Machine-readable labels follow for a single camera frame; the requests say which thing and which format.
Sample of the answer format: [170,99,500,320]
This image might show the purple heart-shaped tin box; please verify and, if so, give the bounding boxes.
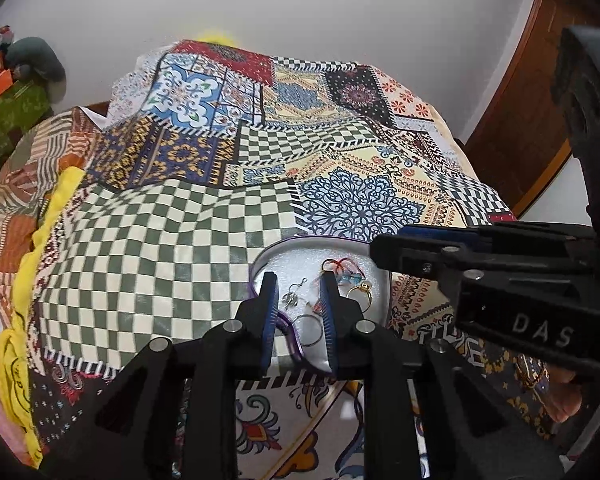
[250,235,394,374]

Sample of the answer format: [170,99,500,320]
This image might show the patchwork patterned blanket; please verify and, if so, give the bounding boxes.
[30,39,556,480]

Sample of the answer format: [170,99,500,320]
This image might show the white heart-print sliding door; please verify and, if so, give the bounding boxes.
[517,152,599,226]

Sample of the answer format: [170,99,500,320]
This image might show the striped orange blanket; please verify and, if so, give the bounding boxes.
[0,107,107,317]

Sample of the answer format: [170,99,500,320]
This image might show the pile of toys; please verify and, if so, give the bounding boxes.
[0,25,17,73]

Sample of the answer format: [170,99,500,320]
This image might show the yellow cloth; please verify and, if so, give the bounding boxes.
[0,166,87,467]

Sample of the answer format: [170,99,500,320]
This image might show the grey-green plush toy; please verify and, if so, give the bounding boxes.
[5,36,67,84]

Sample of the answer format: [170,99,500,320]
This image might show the brown wooden door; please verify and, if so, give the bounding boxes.
[457,0,589,221]

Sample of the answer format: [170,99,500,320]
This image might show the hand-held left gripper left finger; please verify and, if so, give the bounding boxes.
[39,271,281,480]

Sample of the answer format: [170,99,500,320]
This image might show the person's right hand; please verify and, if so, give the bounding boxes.
[544,369,599,422]

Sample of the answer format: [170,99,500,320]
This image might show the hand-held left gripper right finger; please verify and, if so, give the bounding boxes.
[318,271,567,480]

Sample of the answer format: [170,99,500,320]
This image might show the silver hook earrings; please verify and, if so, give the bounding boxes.
[280,279,311,311]

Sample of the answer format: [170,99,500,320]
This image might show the silver hoop ring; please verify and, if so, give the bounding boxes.
[293,313,325,347]

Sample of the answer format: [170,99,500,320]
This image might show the gold ring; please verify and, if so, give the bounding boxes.
[342,280,374,301]

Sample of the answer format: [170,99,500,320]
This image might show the red string bracelet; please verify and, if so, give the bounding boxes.
[322,257,369,281]

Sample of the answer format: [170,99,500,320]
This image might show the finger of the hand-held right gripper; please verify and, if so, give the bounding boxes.
[369,232,582,287]
[398,224,599,241]

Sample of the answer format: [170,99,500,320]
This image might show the yellow object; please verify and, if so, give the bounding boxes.
[195,30,241,46]

